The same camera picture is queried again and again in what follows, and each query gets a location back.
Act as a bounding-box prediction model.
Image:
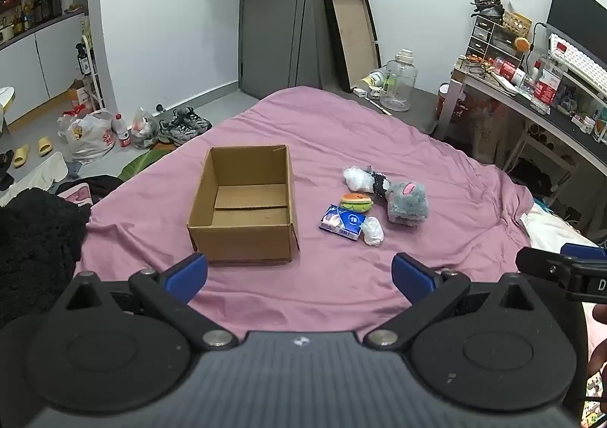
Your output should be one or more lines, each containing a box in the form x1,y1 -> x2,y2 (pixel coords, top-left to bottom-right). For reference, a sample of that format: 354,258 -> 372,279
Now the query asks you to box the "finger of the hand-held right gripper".
561,243 -> 607,262
516,246 -> 585,279

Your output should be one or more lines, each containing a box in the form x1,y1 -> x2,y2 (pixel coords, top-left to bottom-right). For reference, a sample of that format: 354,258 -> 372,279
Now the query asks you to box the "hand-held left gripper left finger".
61,252 -> 239,353

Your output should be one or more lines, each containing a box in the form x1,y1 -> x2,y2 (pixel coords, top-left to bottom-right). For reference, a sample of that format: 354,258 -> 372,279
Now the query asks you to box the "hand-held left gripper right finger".
364,252 -> 539,349

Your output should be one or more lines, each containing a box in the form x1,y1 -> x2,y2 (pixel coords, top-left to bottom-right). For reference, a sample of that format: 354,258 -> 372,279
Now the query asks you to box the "small white plastic-wrapped bundle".
362,216 -> 385,247

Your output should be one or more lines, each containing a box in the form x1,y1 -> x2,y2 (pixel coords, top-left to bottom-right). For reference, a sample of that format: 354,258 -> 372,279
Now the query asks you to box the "grey plush toy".
385,179 -> 430,227

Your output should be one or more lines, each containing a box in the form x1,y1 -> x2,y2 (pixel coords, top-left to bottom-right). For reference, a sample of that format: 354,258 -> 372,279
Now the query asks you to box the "cardboard box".
187,145 -> 300,266

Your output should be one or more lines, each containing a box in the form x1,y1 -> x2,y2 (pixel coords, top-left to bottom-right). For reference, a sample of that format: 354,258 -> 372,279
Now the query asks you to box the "blue tissue pack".
319,204 -> 368,241

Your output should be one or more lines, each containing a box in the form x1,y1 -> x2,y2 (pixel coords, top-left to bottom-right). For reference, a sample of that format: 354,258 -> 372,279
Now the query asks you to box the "burger plush toy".
340,192 -> 375,212

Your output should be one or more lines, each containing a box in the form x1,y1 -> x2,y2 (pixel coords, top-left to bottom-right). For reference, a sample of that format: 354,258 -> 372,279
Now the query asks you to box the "black white patterned pouch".
371,171 -> 392,197

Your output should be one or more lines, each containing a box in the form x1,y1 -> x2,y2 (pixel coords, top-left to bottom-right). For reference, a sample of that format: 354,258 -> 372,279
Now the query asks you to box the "large white plastic-wrapped bundle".
343,166 -> 376,194

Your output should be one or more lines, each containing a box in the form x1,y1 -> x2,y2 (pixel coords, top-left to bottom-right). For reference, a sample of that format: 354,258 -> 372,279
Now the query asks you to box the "person's right hand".
587,304 -> 607,379

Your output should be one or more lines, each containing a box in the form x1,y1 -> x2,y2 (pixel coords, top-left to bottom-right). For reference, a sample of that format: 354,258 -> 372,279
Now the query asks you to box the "white bedding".
521,203 -> 603,249

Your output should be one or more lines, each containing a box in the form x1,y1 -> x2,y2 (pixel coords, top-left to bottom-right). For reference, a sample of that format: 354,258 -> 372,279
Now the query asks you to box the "green leaf-shaped mat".
118,149 -> 175,182

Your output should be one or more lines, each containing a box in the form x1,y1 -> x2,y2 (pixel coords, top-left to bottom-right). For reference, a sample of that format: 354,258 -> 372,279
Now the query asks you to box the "black garment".
57,174 -> 125,207

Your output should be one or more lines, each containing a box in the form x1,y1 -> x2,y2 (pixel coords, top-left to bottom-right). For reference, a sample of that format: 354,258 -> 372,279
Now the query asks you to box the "white desk black top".
434,63 -> 607,239

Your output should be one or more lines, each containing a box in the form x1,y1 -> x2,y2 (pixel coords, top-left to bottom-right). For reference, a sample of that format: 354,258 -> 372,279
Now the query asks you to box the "beige bag under desk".
458,93 -> 510,165

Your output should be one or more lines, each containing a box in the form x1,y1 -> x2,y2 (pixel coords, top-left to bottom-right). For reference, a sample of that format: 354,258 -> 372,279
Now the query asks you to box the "clear plastic bag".
130,106 -> 161,149

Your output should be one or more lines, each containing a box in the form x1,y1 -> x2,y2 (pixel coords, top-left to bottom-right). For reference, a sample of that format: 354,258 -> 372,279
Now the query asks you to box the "pink bed sheet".
75,87 -> 536,338

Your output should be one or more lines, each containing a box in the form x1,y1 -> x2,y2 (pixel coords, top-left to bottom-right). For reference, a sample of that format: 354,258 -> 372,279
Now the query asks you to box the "black fleece blanket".
0,187 -> 91,329

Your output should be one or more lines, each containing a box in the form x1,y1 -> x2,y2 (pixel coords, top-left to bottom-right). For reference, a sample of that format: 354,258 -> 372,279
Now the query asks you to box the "water bottle red label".
111,112 -> 132,149

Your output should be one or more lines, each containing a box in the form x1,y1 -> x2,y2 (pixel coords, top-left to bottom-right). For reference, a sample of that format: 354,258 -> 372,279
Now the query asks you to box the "plastic bottle red label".
531,53 -> 567,114

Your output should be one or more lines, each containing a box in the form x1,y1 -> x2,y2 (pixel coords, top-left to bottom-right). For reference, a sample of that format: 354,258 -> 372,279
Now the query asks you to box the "white printed plastic bag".
61,109 -> 117,163

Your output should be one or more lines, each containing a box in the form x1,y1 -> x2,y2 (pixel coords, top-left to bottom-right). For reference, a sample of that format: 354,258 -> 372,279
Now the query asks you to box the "white cloth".
4,152 -> 69,197

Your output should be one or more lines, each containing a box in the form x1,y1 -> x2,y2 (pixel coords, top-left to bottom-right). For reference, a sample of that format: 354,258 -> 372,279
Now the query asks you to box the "red can white lid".
436,83 -> 458,125

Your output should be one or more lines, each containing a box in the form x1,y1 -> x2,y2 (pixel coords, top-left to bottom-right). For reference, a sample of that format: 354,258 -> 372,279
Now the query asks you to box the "white keyboard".
547,33 -> 607,88

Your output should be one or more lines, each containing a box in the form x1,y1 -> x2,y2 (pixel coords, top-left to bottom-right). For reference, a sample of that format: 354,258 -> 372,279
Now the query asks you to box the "clear water jug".
379,49 -> 419,112

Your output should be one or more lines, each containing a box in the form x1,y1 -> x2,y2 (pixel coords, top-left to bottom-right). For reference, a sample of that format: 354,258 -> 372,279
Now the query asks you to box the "white jar green label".
359,69 -> 387,92

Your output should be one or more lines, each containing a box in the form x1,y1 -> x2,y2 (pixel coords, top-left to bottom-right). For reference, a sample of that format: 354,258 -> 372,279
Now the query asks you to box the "small cardboard carton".
66,79 -> 96,115

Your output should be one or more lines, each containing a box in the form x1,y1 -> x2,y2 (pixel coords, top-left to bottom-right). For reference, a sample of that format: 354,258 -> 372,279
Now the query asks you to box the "white narrow rack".
76,20 -> 104,111

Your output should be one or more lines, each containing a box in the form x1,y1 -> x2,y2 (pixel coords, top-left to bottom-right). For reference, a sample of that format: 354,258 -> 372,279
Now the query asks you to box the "small drawer organiser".
466,14 -> 522,65

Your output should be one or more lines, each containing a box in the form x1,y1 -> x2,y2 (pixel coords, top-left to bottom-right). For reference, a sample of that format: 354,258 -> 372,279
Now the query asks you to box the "wicker basket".
503,11 -> 533,36

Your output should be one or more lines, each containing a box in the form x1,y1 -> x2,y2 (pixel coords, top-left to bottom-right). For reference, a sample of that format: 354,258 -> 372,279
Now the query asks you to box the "black monitor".
545,0 -> 607,69

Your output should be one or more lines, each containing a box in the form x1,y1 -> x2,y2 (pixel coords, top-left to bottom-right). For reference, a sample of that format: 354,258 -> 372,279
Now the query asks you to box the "black framed wooden board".
322,0 -> 382,93

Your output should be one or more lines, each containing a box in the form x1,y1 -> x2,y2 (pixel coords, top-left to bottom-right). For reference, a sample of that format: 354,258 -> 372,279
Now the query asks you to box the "white kitchen cabinet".
0,13 -> 91,125

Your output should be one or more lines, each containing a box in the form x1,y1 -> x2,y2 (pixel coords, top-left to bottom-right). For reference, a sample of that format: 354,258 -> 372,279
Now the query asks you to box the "grey door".
237,0 -> 361,99

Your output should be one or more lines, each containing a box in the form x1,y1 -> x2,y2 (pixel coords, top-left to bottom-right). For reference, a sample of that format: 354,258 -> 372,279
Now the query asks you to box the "black clutter on organiser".
470,0 -> 505,22

